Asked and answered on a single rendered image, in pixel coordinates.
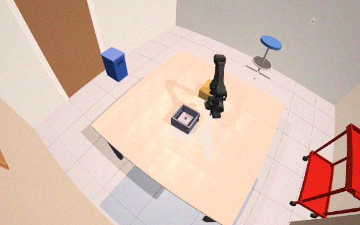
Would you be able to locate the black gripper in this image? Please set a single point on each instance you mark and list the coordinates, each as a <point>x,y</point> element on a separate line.
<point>215,115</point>

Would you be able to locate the pale pink plate with hole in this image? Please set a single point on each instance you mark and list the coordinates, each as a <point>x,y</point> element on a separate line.
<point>185,118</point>

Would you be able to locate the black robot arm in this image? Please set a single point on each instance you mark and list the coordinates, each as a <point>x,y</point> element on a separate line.
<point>217,87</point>

